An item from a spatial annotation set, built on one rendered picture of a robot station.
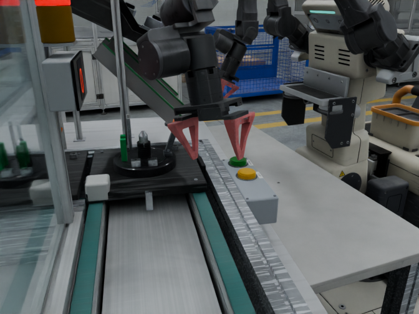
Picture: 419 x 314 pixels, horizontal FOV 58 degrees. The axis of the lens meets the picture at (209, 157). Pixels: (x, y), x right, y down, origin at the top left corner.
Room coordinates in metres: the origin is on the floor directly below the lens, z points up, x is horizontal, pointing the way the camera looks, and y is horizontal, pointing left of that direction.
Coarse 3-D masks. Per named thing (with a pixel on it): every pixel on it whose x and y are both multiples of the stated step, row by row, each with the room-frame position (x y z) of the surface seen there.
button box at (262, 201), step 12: (228, 168) 0.79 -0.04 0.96; (240, 168) 0.79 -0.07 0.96; (252, 168) 0.79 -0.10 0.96; (240, 180) 0.73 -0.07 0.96; (252, 180) 0.73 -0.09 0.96; (264, 180) 0.73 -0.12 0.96; (240, 192) 0.68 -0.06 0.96; (252, 192) 0.68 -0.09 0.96; (264, 192) 0.68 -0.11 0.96; (252, 204) 0.65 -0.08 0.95; (264, 204) 0.65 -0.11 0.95; (276, 204) 0.66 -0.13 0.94; (264, 216) 0.65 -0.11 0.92; (276, 216) 0.66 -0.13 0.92
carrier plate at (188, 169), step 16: (176, 144) 0.93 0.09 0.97; (96, 160) 0.82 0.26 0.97; (112, 160) 0.82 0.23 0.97; (176, 160) 0.82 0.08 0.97; (192, 160) 0.82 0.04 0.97; (112, 176) 0.73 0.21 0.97; (160, 176) 0.73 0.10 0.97; (176, 176) 0.73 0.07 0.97; (192, 176) 0.73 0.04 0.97; (112, 192) 0.66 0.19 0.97; (128, 192) 0.67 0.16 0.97; (144, 192) 0.67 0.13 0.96; (160, 192) 0.68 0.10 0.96; (176, 192) 0.69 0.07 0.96; (192, 192) 0.69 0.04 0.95
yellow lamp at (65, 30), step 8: (40, 8) 0.56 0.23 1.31; (48, 8) 0.56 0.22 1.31; (56, 8) 0.56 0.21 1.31; (64, 8) 0.57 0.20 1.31; (40, 16) 0.56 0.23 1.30; (48, 16) 0.56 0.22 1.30; (56, 16) 0.56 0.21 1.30; (64, 16) 0.57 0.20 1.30; (40, 24) 0.56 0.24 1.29; (48, 24) 0.56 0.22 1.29; (56, 24) 0.56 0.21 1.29; (64, 24) 0.57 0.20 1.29; (72, 24) 0.58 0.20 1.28; (40, 32) 0.56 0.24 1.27; (48, 32) 0.56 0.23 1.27; (56, 32) 0.56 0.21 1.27; (64, 32) 0.57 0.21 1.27; (72, 32) 0.58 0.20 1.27; (48, 40) 0.56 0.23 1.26; (56, 40) 0.56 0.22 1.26; (64, 40) 0.56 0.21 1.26; (72, 40) 0.58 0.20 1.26
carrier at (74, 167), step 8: (72, 152) 0.87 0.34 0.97; (80, 152) 0.87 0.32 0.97; (88, 152) 0.88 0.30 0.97; (72, 160) 0.82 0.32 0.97; (80, 160) 0.82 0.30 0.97; (72, 168) 0.77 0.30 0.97; (80, 168) 0.77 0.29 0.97; (72, 176) 0.73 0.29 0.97; (80, 176) 0.73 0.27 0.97; (72, 184) 0.69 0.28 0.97; (80, 184) 0.70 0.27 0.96; (72, 192) 0.66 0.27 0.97; (80, 192) 0.69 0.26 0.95; (72, 200) 0.65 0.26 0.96
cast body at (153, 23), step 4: (148, 16) 1.22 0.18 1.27; (152, 16) 1.23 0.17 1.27; (156, 16) 1.22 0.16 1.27; (148, 20) 1.22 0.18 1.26; (152, 20) 1.22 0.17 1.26; (156, 20) 1.22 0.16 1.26; (160, 20) 1.23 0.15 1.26; (144, 24) 1.22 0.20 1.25; (148, 24) 1.22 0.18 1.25; (152, 24) 1.22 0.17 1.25; (156, 24) 1.21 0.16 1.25; (160, 24) 1.22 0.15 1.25; (144, 28) 1.22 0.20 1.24; (148, 28) 1.22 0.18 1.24; (152, 28) 1.22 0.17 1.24
